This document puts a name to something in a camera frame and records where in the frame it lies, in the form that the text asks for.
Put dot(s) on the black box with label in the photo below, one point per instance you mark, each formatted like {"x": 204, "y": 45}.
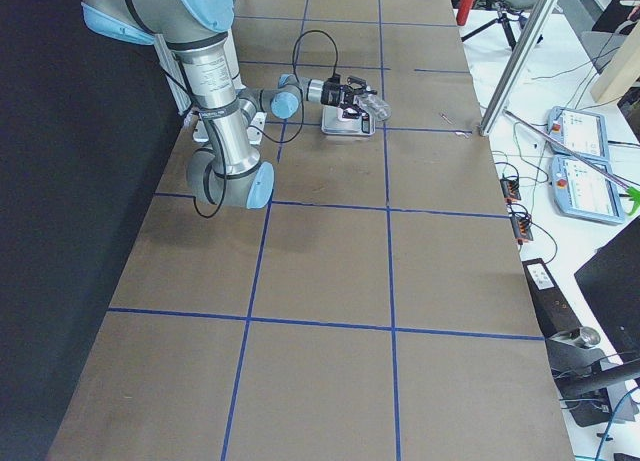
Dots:
{"x": 555, "y": 316}

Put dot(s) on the red cylinder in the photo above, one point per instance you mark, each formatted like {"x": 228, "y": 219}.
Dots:
{"x": 463, "y": 10}

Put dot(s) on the near blue teach pendant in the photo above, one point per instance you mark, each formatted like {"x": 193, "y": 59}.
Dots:
{"x": 581, "y": 192}

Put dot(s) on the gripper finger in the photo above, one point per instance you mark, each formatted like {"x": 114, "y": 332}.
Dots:
{"x": 359, "y": 86}
{"x": 364, "y": 113}

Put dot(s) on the blue teach pendant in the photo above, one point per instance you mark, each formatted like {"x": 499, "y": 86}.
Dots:
{"x": 581, "y": 192}
{"x": 582, "y": 131}

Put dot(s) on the far blue teach pendant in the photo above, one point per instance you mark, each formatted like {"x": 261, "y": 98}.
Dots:
{"x": 582, "y": 131}

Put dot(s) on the grey digital kitchen scale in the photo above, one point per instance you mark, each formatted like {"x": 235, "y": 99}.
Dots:
{"x": 334, "y": 123}

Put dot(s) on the orange connector block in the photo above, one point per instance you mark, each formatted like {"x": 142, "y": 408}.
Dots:
{"x": 520, "y": 218}

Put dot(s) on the metal grabber stick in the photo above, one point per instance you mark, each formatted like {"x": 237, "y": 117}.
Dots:
{"x": 632, "y": 192}

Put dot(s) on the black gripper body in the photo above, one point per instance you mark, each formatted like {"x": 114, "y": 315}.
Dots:
{"x": 330, "y": 95}

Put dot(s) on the white pedestal column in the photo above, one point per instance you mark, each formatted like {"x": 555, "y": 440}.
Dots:
{"x": 215, "y": 80}

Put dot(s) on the aluminium frame post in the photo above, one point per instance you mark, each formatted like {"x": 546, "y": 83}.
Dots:
{"x": 516, "y": 63}

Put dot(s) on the clear glass sauce bottle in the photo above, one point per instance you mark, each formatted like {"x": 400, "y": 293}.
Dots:
{"x": 378, "y": 108}

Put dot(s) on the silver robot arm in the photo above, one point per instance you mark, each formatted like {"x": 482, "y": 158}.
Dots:
{"x": 229, "y": 170}

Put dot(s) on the wooden beam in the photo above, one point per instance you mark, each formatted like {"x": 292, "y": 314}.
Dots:
{"x": 621, "y": 73}

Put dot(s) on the black monitor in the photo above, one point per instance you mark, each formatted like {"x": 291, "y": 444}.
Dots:
{"x": 609, "y": 282}

